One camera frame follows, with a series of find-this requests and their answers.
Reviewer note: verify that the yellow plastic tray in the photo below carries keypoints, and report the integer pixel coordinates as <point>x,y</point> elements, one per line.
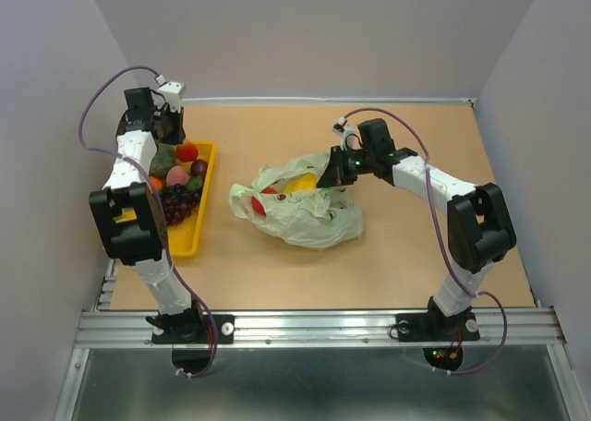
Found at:
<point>194,227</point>

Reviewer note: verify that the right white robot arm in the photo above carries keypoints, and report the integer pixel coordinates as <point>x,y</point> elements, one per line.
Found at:
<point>472,223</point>

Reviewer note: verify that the dark red fake plum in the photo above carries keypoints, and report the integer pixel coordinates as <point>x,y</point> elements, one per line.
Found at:
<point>199,168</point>

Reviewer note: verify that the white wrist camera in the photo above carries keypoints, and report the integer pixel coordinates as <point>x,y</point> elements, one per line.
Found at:
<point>346,133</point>
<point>172,92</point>

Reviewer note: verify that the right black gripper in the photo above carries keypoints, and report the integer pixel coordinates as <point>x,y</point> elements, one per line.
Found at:
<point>335,173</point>

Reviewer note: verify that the pink fake peach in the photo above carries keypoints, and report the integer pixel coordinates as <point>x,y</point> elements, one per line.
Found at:
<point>177,175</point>

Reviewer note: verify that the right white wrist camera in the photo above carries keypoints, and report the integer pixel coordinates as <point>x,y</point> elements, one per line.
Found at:
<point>346,133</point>

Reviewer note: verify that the green avocado print plastic bag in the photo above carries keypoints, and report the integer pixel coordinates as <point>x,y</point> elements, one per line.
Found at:
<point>316,219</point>

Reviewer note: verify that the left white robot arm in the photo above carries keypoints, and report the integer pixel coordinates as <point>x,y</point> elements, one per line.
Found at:
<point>179,318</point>

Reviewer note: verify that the fake orange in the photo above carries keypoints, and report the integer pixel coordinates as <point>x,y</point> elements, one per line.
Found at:
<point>156,184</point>

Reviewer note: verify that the red fake grape bunch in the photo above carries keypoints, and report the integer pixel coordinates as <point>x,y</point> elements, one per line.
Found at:
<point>176,210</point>

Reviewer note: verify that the aluminium mounting rail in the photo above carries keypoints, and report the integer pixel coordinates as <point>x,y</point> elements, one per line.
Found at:
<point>327,329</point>

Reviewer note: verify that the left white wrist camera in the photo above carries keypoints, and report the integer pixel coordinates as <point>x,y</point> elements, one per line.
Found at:
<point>172,92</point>

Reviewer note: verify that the yellow fake bell pepper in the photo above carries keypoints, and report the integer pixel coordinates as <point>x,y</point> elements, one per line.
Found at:
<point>304,182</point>

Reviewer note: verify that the red fake apple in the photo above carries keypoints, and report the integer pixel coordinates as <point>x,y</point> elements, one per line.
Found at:
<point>269,194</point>

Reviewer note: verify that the dark fake grape bunch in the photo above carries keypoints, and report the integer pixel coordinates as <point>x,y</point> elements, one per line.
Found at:
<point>190,192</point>

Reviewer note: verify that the green fake melon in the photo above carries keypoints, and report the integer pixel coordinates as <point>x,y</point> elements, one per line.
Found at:
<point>163,161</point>

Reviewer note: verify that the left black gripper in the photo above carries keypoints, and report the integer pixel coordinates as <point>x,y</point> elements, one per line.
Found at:
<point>179,134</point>

